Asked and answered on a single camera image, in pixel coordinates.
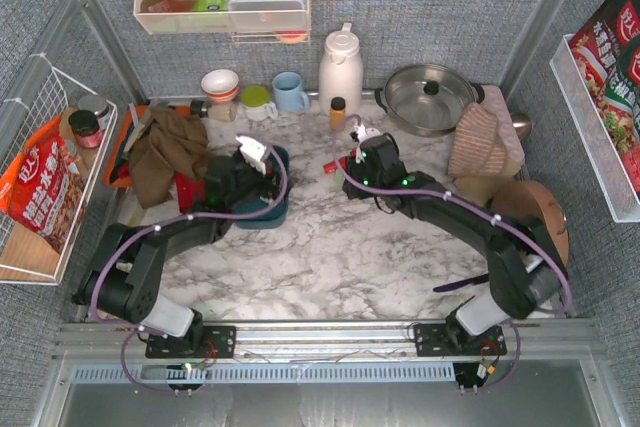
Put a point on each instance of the green capsule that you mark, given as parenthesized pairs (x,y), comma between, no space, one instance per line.
(338,179)

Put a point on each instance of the red cloth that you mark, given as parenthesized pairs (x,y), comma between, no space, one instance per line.
(188,192)

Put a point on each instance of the red snack bag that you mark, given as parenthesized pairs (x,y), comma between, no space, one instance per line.
(39,190)

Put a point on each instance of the red capsule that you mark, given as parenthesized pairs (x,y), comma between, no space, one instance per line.
(330,167)

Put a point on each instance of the orange spice bottle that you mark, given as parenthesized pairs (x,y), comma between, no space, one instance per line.
(337,112)

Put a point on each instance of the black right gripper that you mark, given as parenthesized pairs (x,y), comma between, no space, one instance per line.
(351,185)

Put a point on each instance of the orange tray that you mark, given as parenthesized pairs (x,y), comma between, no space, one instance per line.
(116,174)

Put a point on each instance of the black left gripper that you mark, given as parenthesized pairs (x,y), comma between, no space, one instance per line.
(270,179)

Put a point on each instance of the pepper grinder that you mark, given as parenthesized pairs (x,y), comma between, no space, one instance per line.
(223,112)

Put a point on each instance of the white wire basket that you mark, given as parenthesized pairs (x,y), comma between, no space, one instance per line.
(26,258)

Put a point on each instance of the silver lid jar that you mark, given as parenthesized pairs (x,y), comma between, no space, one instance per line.
(94,103)

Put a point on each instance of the green lid cup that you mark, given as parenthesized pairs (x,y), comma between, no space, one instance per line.
(257,103)

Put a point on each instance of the white thermos jug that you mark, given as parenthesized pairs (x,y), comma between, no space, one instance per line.
(341,70)

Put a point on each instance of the pink striped towel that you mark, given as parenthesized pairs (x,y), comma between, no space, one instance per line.
(477,148)

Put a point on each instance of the brown cloth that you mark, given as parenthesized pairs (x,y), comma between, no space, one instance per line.
(174,144)

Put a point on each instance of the red seasoning packet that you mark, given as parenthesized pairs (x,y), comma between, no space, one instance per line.
(606,52)

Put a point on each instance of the teal storage basket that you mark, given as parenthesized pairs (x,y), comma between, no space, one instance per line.
(276,216)

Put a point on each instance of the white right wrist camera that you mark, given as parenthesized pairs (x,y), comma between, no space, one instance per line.
(361,133)

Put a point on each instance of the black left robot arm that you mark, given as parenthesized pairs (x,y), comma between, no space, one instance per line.
(122,281)

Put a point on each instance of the clear plastic containers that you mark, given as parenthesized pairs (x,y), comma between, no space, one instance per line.
(267,15)

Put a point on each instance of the blue mug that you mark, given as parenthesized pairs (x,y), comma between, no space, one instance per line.
(289,94)

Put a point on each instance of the purple handled knife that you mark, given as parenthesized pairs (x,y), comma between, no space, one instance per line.
(452,286)

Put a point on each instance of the brown cardboard sheet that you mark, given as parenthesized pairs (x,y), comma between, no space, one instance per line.
(480,189)

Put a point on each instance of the white orange bowl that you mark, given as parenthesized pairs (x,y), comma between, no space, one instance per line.
(220,85)

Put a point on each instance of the steel pot with lid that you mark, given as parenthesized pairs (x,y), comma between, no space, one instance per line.
(427,100)

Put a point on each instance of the red lid jar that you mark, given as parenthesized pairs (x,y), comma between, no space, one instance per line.
(86,129)

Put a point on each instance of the round wooden board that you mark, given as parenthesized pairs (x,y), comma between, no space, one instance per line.
(520,199)

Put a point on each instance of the white mesh wall basket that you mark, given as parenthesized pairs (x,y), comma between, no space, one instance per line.
(614,183)

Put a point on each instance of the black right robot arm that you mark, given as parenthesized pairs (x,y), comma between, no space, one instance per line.
(524,268)

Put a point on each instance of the pink egg tray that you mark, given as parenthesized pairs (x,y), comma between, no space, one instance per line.
(494,103)

